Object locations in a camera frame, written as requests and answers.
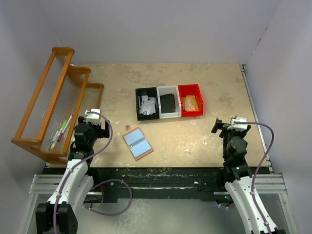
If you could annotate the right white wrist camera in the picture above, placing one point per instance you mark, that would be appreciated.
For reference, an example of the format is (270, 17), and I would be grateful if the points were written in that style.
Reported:
(238, 123)

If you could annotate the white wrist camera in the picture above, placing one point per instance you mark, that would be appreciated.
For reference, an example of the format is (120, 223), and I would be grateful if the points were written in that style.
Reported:
(238, 123)
(92, 116)

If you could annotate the black cards in white bin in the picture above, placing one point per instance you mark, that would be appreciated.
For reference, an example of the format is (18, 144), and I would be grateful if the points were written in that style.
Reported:
(167, 103)

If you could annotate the pink leather card holder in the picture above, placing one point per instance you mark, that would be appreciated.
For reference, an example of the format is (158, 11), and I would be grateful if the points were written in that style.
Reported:
(137, 143)

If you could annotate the pink capped marker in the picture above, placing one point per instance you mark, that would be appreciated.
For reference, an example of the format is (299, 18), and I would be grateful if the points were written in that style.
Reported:
(60, 132)

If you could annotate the black metal base frame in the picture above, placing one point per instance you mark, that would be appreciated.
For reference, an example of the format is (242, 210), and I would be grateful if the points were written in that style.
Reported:
(202, 183)

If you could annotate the white plastic bin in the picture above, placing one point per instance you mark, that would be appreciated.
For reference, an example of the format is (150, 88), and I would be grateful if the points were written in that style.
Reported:
(162, 90)

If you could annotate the green capped marker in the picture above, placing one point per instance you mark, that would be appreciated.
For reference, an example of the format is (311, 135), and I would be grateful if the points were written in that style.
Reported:
(67, 122)

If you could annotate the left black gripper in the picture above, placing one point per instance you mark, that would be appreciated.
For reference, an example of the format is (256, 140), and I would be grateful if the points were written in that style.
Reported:
(103, 129)

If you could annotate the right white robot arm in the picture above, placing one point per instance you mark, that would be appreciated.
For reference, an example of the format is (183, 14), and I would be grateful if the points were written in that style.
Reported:
(238, 180)

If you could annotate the red plastic bin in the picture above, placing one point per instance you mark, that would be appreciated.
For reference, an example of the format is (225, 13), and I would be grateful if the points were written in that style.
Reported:
(191, 89)

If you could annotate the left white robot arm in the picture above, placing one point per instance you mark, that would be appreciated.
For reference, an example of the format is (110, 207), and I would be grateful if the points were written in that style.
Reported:
(58, 215)

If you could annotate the orange wooden rack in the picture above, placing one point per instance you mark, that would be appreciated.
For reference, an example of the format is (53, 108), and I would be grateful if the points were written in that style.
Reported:
(58, 94)

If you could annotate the grey cards in black bin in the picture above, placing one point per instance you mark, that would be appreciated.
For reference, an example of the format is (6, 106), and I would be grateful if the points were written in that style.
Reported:
(147, 103)

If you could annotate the aluminium rail frame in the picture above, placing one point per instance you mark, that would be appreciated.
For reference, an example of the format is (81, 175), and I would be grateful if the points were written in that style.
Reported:
(281, 154)

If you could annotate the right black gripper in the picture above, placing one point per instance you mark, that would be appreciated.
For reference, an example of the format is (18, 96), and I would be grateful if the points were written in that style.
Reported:
(221, 126)

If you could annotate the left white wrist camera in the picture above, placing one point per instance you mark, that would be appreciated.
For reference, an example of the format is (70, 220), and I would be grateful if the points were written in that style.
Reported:
(92, 116)

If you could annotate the black plastic bin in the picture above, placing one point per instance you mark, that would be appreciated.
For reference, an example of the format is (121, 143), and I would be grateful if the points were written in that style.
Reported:
(151, 90)

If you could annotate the yellow tipped marker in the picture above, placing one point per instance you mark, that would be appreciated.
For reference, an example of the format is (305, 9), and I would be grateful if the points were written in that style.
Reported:
(53, 143)

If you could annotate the orange card in red bin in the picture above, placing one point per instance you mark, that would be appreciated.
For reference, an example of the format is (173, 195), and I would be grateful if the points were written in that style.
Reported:
(190, 103)

